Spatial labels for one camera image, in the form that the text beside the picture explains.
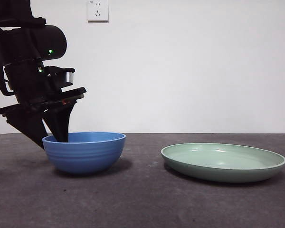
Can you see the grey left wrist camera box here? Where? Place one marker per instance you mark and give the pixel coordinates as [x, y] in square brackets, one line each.
[67, 77]

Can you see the green round plate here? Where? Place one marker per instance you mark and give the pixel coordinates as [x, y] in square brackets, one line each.
[223, 174]

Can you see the blue ribbed bowl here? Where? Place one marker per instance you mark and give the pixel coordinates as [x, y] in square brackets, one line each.
[85, 156]

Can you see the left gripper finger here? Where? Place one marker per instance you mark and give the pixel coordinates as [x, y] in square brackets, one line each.
[26, 123]
[60, 121]

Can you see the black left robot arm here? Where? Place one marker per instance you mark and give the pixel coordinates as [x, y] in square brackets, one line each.
[52, 38]

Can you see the white wall socket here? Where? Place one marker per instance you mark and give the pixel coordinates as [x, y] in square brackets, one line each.
[102, 17]

